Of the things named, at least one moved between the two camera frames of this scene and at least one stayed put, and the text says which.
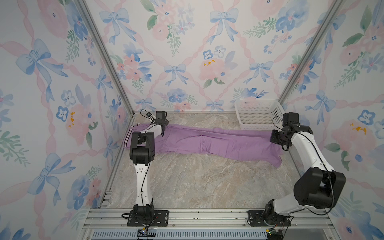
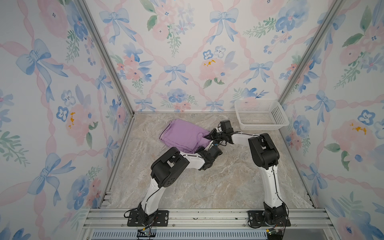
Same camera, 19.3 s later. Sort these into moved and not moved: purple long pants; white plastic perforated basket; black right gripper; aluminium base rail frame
Moved: black right gripper; purple long pants
Not moved: aluminium base rail frame; white plastic perforated basket
